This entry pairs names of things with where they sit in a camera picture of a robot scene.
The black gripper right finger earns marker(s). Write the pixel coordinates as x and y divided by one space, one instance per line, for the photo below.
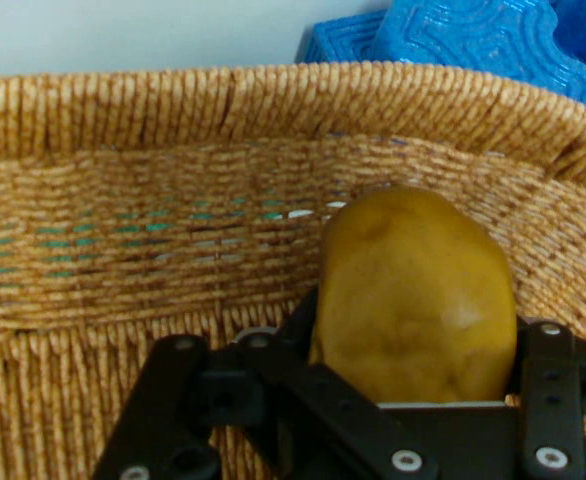
548 410

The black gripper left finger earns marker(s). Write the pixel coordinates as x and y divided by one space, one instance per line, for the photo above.
173 410

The yellow potato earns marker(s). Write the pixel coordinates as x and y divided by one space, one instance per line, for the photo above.
413 300

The woven wicker basket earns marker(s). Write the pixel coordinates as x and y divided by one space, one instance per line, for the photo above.
173 175

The medium blue foam block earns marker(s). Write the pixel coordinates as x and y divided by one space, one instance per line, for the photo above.
483 35

